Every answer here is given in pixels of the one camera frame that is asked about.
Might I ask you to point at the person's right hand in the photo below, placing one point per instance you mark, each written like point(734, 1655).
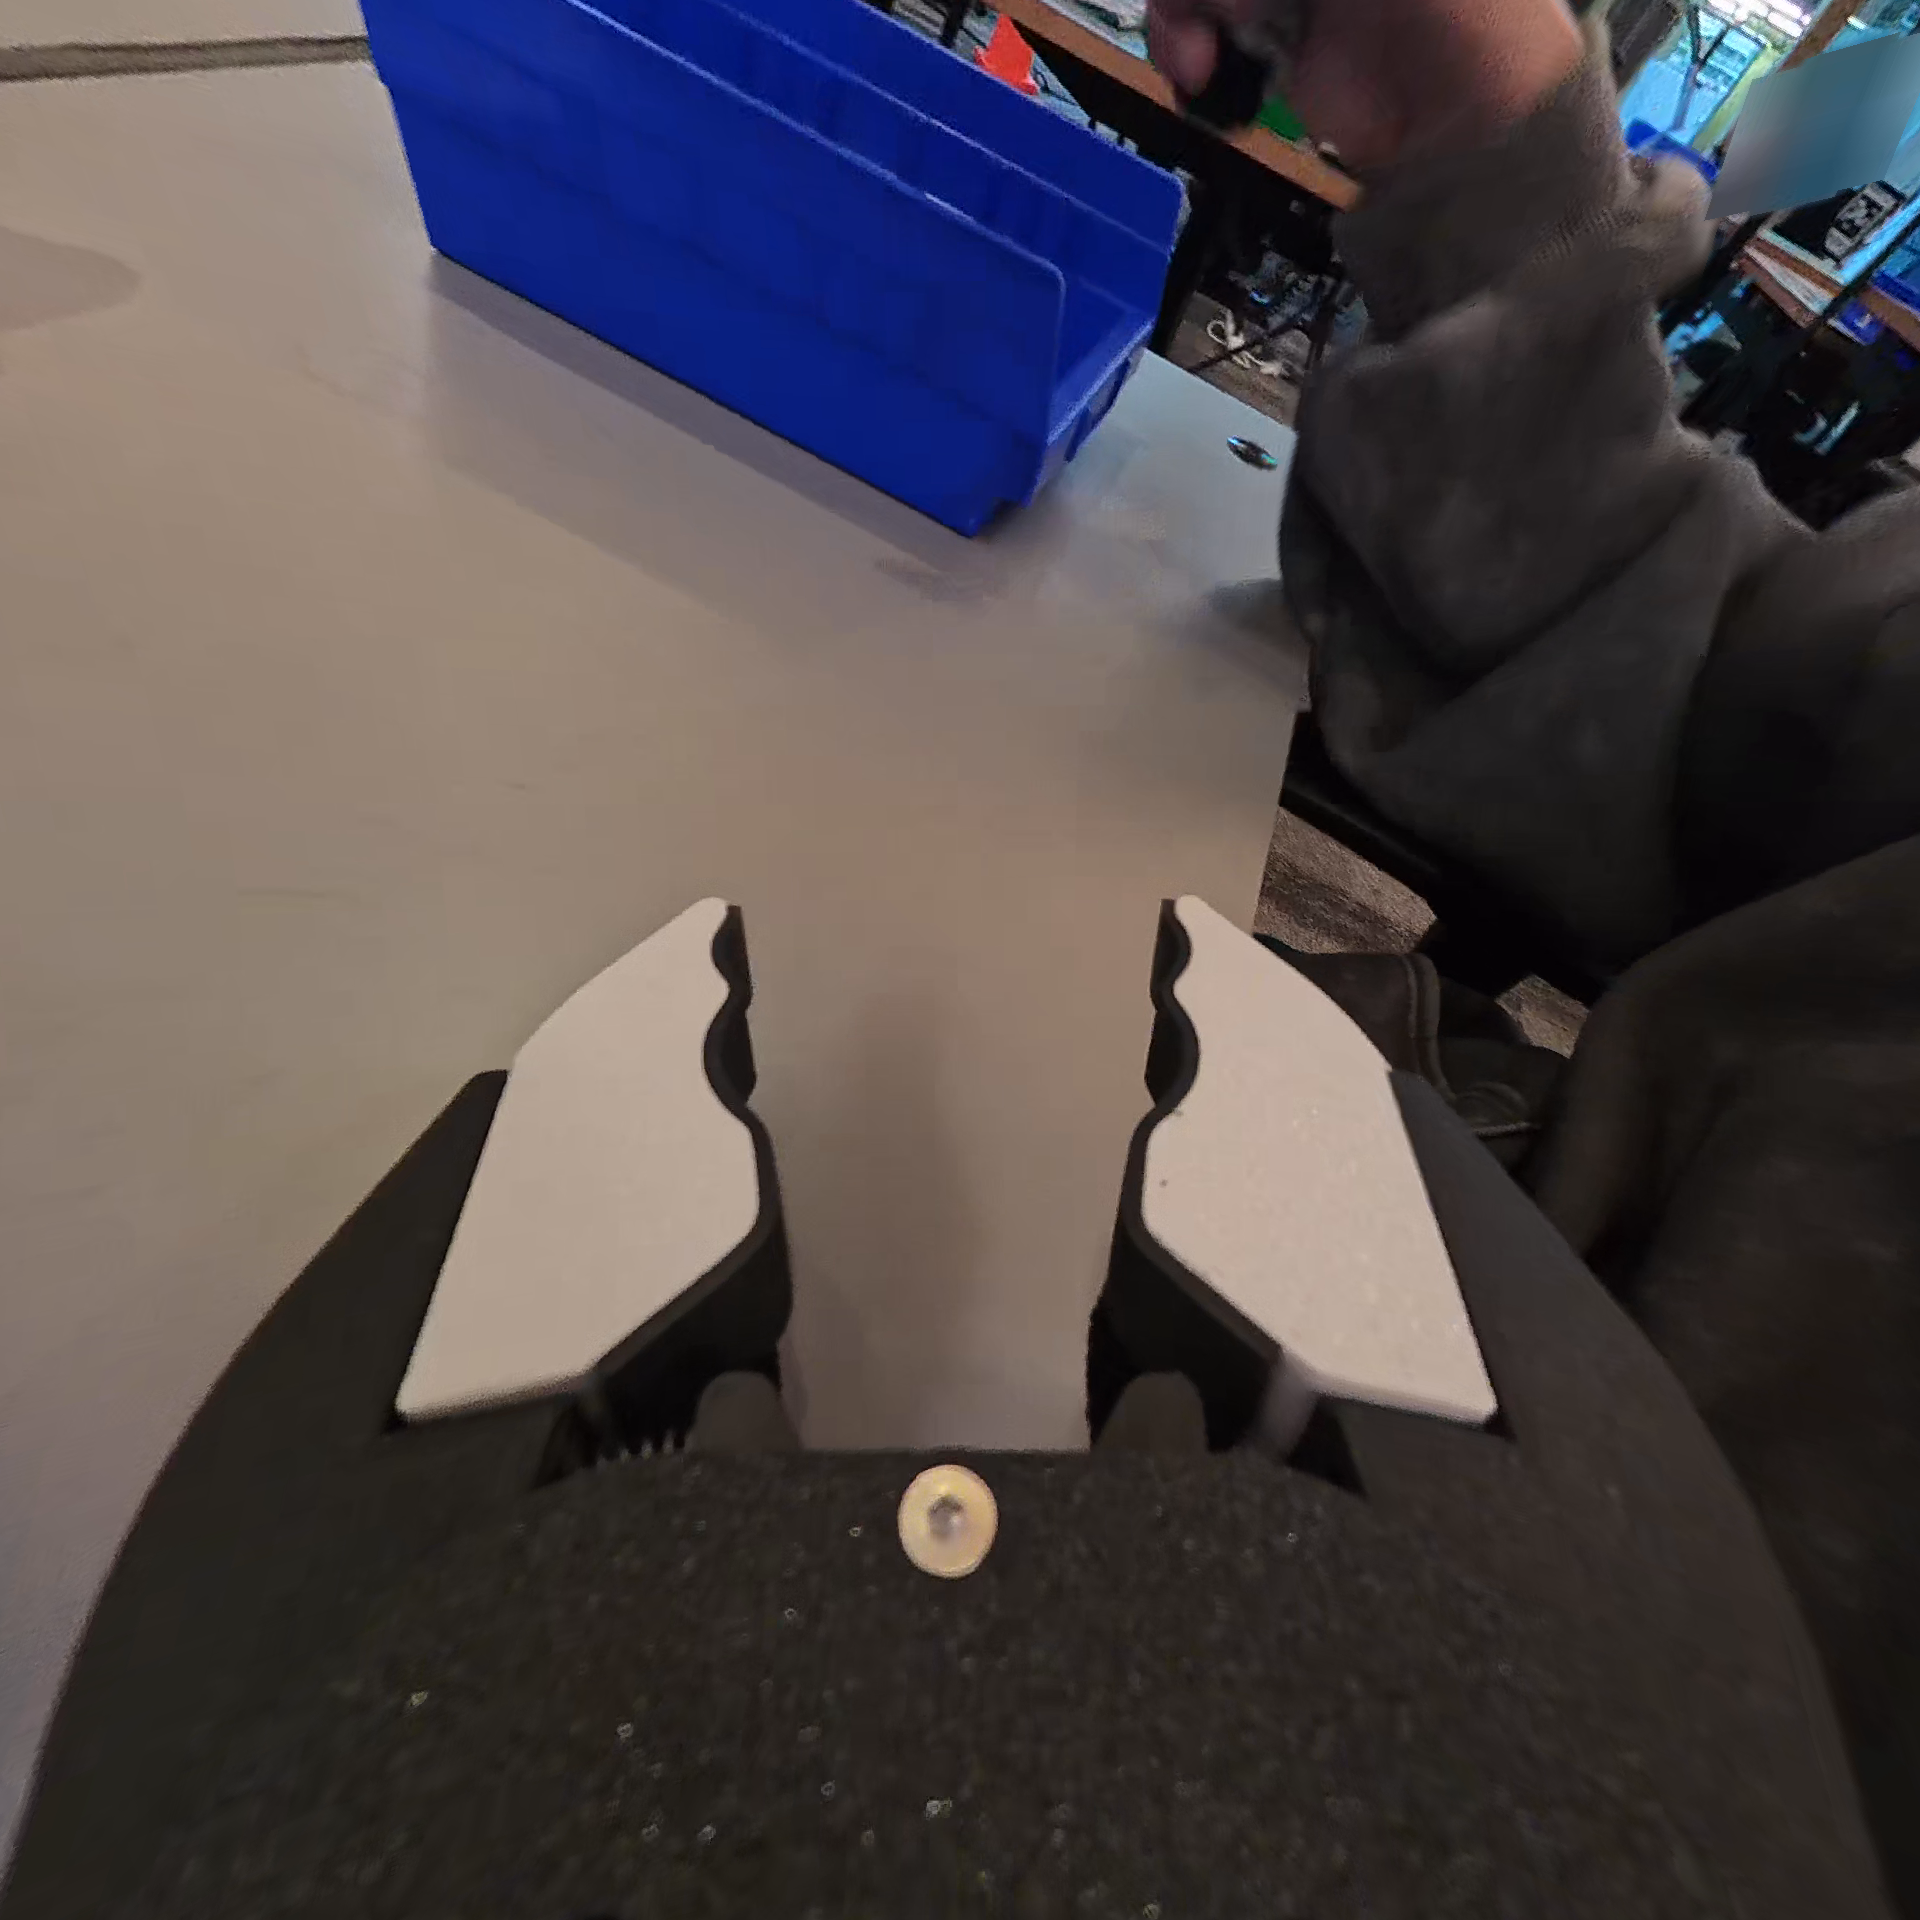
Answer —
point(1425, 60)

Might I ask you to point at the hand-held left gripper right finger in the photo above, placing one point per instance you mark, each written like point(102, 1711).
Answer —
point(1305, 1215)

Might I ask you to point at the wooden table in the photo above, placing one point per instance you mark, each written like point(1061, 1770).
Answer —
point(1319, 177)

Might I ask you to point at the person's body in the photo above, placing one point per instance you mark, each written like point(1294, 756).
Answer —
point(1771, 1201)

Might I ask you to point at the blue plastic bin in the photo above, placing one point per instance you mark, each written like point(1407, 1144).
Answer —
point(721, 224)
point(1675, 149)

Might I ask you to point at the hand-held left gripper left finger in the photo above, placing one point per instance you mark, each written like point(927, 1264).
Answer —
point(600, 1201)

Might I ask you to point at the grey desk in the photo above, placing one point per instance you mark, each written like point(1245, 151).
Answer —
point(451, 675)

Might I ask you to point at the black white marker sign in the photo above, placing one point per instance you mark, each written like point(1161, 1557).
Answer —
point(1868, 224)

